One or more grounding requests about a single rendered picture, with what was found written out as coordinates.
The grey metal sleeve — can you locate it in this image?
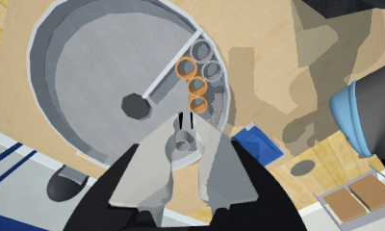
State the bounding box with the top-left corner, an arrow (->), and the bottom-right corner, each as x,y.
200,58 -> 223,83
176,130 -> 190,152
190,38 -> 213,64

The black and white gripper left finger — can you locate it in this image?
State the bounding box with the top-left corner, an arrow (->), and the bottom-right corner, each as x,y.
63,112 -> 183,231

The blue crate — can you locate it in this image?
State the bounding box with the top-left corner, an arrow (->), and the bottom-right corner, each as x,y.
231,120 -> 284,167

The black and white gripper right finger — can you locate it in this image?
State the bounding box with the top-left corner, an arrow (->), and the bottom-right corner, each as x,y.
191,111 -> 307,231

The bronze bushing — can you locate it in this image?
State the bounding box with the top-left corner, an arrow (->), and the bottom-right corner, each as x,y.
187,72 -> 207,96
189,94 -> 208,114
175,55 -> 197,80

